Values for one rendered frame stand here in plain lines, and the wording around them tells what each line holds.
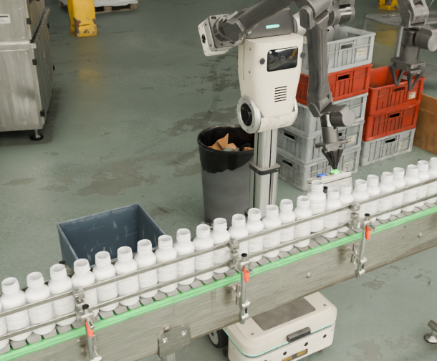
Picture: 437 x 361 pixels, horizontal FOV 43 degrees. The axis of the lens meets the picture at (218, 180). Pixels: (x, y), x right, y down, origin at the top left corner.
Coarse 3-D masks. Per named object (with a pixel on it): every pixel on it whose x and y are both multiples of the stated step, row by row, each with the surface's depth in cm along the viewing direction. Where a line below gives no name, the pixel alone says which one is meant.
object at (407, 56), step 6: (402, 48) 189; (408, 48) 187; (414, 48) 187; (402, 54) 189; (408, 54) 188; (414, 54) 188; (390, 60) 194; (396, 60) 192; (402, 60) 190; (408, 60) 189; (414, 60) 189; (408, 66) 188; (414, 66) 187; (420, 66) 189
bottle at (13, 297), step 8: (8, 280) 136; (16, 280) 135; (8, 288) 133; (16, 288) 135; (8, 296) 134; (16, 296) 135; (24, 296) 137; (8, 304) 134; (16, 304) 134; (24, 304) 137; (24, 312) 137; (8, 320) 136; (16, 320) 136; (24, 320) 138; (8, 328) 138; (16, 328) 137; (16, 336) 138; (24, 336) 139
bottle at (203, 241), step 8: (200, 224) 158; (200, 232) 155; (208, 232) 156; (200, 240) 156; (208, 240) 157; (200, 248) 156; (200, 256) 158; (208, 256) 158; (200, 264) 159; (208, 264) 159; (208, 272) 161
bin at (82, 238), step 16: (128, 208) 211; (64, 224) 200; (80, 224) 203; (96, 224) 206; (112, 224) 210; (128, 224) 213; (144, 224) 210; (64, 240) 190; (80, 240) 206; (96, 240) 209; (112, 240) 213; (128, 240) 216; (64, 256) 200; (80, 256) 209; (112, 256) 216
